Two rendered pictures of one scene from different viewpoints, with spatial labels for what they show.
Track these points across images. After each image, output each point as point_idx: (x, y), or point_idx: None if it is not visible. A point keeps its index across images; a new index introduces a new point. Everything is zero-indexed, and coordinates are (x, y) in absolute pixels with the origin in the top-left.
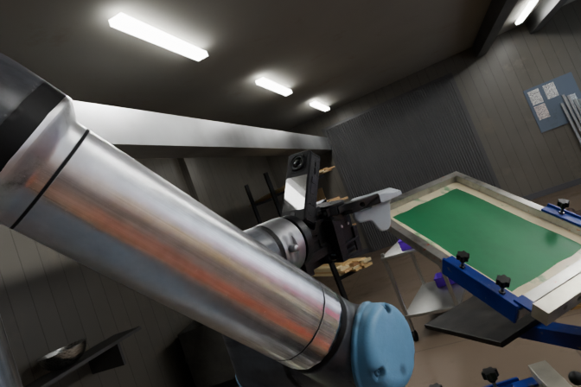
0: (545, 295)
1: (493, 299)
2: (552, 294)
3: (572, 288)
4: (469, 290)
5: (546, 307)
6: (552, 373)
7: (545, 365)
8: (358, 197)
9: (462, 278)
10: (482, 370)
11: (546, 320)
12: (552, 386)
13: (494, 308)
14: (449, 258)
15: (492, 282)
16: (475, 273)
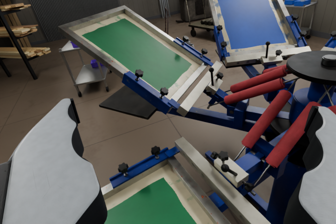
0: (185, 99)
1: (155, 101)
2: (188, 98)
3: (196, 94)
4: (139, 94)
5: (186, 107)
6: (189, 146)
7: (184, 141)
8: (326, 197)
9: (137, 87)
10: (151, 148)
11: (185, 114)
12: (191, 156)
13: (154, 106)
14: (128, 73)
15: (155, 90)
16: (145, 84)
